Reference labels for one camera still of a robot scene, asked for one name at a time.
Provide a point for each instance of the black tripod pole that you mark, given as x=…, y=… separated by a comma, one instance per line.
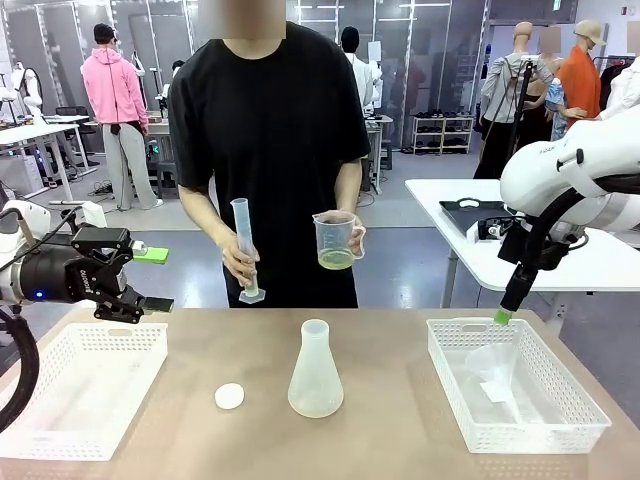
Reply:
x=517, y=110

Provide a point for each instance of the white shoe rack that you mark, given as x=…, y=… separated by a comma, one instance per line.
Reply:
x=442, y=132

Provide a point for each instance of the mannequin white jacket orange trousers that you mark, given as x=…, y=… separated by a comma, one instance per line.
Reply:
x=622, y=95

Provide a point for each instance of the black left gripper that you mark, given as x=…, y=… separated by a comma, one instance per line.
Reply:
x=55, y=275

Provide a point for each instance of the clear plastic funnel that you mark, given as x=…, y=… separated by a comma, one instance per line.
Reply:
x=487, y=362

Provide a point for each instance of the white perforated plastic basket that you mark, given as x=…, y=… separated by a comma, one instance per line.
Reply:
x=75, y=395
x=450, y=360

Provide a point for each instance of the translucent plastic Erlenmeyer flask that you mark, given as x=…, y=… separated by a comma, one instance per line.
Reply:
x=315, y=380

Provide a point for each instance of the mannequin in orange with cap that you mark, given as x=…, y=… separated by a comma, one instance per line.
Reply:
x=580, y=85

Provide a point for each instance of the person's right forearm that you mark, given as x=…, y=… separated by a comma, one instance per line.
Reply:
x=202, y=215

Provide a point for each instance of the grey step stool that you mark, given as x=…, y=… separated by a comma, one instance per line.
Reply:
x=165, y=175

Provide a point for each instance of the black tray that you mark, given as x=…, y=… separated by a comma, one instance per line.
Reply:
x=460, y=215

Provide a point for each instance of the mannequin in black dress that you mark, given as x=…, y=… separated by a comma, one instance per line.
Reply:
x=534, y=125

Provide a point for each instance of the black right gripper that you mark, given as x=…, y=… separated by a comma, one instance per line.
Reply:
x=512, y=240

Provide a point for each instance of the long white office desk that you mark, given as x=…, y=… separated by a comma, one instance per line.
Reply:
x=35, y=132

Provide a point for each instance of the person in black t-shirt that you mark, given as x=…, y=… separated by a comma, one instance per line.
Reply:
x=270, y=125

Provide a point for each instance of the white round flask cap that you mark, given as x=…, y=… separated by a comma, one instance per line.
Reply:
x=229, y=396

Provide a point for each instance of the mannequin in blue floral dress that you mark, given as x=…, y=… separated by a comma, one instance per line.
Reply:
x=555, y=97

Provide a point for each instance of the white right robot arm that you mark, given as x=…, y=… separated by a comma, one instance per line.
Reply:
x=550, y=165

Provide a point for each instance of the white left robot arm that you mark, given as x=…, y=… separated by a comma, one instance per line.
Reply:
x=20, y=220

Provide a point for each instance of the person in white shirt, beanie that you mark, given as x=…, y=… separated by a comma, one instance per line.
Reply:
x=362, y=75

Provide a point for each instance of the clear plastic measuring beaker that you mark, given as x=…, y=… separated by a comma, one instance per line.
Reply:
x=332, y=240

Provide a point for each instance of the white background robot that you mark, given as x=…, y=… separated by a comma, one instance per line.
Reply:
x=27, y=87

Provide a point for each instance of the person's right hand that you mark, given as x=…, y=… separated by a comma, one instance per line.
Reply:
x=231, y=257

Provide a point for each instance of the person's left forearm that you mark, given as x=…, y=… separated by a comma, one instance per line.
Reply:
x=348, y=185

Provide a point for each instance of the person in pink hoodie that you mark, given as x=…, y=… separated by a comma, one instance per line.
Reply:
x=112, y=85

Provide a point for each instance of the mannequin in grey hoodie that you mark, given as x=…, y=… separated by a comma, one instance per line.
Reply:
x=505, y=85

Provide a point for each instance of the clear plastic graduated cylinder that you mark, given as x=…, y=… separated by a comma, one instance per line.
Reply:
x=241, y=220

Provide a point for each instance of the person's left hand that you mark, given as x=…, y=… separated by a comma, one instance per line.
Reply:
x=359, y=220

